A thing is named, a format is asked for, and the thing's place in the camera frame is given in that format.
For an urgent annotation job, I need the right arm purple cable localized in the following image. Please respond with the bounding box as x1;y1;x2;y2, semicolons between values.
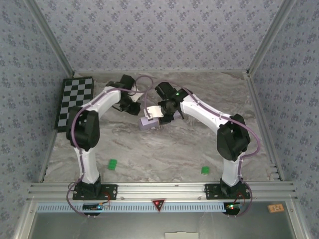
142;81;261;218

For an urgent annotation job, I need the aluminium mounting rail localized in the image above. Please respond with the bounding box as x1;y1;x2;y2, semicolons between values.
27;181;299;202

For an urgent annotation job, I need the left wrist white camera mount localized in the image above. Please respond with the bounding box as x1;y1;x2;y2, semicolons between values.
129;84;145;103

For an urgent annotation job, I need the small circuit board green light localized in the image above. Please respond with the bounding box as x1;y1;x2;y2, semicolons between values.
223;202;246;215

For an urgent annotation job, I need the black grey checkerboard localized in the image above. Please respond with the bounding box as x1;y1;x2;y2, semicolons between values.
54;76;95;133

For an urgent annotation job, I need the white and lilac paper box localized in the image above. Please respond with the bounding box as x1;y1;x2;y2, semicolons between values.
138;111;183;132

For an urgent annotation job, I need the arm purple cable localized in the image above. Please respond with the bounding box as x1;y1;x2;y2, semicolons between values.
142;81;261;218
65;75;154;219

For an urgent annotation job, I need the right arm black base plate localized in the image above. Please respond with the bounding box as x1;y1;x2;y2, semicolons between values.
204;183;251;200

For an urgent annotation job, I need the red triangle marker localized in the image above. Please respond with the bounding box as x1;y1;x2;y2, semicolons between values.
151;198;166;213

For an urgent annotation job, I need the slotted grey cable duct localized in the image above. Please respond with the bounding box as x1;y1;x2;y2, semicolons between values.
36;202;226;213

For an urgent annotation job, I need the white paper sheet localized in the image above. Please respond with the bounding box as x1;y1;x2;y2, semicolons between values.
164;231;199;239

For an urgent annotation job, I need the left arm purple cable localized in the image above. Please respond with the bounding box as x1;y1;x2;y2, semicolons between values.
65;75;154;219

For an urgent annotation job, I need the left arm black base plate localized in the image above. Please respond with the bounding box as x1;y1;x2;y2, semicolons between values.
72;183;118;201

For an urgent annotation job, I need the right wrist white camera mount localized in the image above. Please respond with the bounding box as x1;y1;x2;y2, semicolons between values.
145;105;165;120

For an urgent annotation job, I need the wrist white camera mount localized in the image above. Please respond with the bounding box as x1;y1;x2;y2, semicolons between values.
129;84;145;103
145;105;165;120

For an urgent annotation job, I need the grey metal panel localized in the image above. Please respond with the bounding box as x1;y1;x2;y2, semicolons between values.
29;211;297;239

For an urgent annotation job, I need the small wooden tag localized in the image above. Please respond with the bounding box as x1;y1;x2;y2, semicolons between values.
267;204;284;214

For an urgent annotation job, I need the aluminium frame post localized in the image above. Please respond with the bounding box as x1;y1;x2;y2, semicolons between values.
246;0;299;75

